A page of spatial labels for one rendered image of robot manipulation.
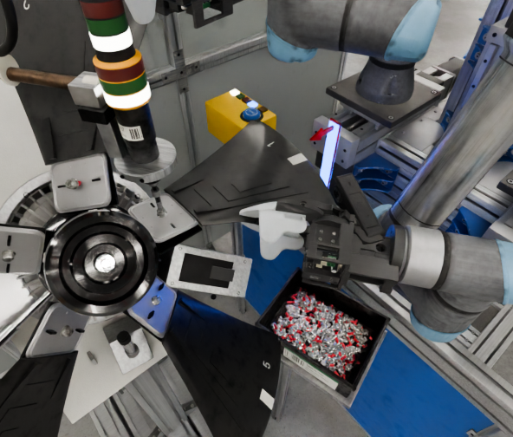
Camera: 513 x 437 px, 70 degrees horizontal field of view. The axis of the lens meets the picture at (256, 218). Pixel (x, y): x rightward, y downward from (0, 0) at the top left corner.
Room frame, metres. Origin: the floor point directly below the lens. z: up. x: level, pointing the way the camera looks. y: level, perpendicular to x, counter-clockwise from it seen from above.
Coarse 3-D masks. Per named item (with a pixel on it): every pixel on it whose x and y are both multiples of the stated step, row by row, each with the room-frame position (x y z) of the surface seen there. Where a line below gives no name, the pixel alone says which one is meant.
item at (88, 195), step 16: (80, 160) 0.35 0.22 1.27; (96, 160) 0.34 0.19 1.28; (64, 176) 0.34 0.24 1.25; (80, 176) 0.34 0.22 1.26; (96, 176) 0.33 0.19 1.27; (64, 192) 0.33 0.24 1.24; (80, 192) 0.32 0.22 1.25; (96, 192) 0.31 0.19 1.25; (64, 208) 0.31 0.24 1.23; (80, 208) 0.31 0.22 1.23
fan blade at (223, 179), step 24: (240, 144) 0.50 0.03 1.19; (288, 144) 0.51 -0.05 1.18; (216, 168) 0.43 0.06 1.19; (240, 168) 0.44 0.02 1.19; (264, 168) 0.44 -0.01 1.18; (288, 168) 0.45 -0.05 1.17; (312, 168) 0.46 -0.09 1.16; (168, 192) 0.38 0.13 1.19; (192, 192) 0.38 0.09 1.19; (216, 192) 0.38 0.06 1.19; (240, 192) 0.38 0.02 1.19; (264, 192) 0.39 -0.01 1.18; (288, 192) 0.39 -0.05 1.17; (312, 192) 0.41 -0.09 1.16; (216, 216) 0.33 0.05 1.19; (240, 216) 0.34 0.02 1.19
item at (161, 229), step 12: (144, 204) 0.36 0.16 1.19; (156, 204) 0.36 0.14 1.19; (168, 204) 0.36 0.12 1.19; (132, 216) 0.33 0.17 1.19; (144, 216) 0.33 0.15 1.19; (156, 216) 0.33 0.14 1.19; (168, 216) 0.33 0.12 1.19; (180, 216) 0.33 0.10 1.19; (192, 216) 0.33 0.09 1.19; (156, 228) 0.31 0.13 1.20; (168, 228) 0.31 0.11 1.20; (180, 228) 0.31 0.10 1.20; (156, 240) 0.28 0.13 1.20
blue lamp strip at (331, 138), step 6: (336, 126) 0.55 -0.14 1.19; (330, 132) 0.55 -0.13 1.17; (336, 132) 0.54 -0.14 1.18; (330, 138) 0.55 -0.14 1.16; (336, 138) 0.55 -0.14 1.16; (330, 144) 0.55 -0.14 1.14; (324, 150) 0.56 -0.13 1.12; (330, 150) 0.55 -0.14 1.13; (324, 156) 0.56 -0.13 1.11; (330, 156) 0.55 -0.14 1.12; (324, 162) 0.56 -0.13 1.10; (330, 162) 0.55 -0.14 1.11; (324, 168) 0.55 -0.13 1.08; (330, 168) 0.55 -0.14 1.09; (324, 174) 0.55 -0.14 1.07; (324, 180) 0.55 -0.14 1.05
